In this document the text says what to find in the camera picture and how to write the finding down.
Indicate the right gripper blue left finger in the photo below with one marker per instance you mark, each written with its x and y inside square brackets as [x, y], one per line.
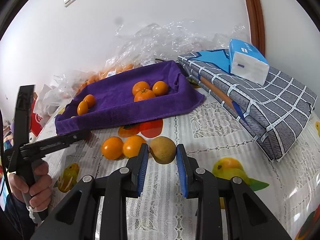
[76, 216]

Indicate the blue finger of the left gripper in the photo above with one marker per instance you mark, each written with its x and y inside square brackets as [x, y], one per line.
[53, 144]

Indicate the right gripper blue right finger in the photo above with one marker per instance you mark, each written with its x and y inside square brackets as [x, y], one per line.
[247, 216]

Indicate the small orange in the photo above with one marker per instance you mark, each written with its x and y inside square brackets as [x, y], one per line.
[90, 100]
[82, 108]
[131, 146]

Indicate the yellow orange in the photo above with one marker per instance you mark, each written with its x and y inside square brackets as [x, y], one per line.
[112, 148]

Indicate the brown kiwi front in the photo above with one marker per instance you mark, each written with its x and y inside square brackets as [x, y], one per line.
[163, 150]

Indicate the large orange front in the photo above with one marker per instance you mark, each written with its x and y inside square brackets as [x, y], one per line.
[144, 94]

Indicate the person's left hand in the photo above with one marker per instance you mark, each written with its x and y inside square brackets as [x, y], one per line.
[40, 192]

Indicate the red paper shopping bag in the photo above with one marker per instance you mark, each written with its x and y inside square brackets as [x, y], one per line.
[37, 122]

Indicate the fruit print tablecloth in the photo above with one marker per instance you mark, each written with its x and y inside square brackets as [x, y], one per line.
[289, 187]

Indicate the white plastic bag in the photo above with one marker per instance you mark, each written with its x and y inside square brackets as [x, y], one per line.
[49, 100]

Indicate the clear bag of oranges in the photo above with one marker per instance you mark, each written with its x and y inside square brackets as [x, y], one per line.
[71, 84]

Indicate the purple towel tray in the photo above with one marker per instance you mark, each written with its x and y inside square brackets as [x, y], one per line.
[115, 104]

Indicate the grey checked folded cloth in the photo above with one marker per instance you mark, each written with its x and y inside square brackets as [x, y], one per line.
[274, 113]

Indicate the blue white tissue pack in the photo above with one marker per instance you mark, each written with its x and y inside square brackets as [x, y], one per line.
[247, 62]

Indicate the crumpled clear plastic wrap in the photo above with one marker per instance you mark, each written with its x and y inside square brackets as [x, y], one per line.
[165, 42]

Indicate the brown wooden door frame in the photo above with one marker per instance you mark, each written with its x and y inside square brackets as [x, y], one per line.
[256, 24]

